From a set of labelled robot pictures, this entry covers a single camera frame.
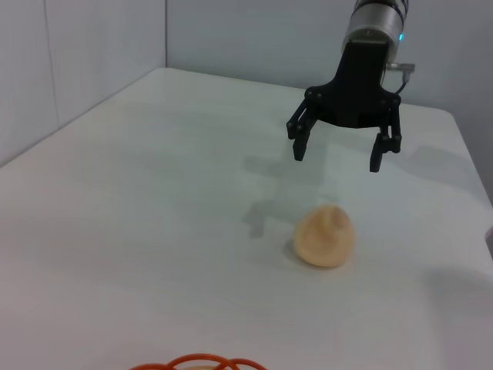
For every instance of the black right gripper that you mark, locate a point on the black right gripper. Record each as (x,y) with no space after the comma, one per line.
(360,88)

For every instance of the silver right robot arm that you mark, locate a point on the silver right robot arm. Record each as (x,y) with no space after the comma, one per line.
(377,19)

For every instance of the pale beige bread bun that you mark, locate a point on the pale beige bread bun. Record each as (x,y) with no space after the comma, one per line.
(325,237)

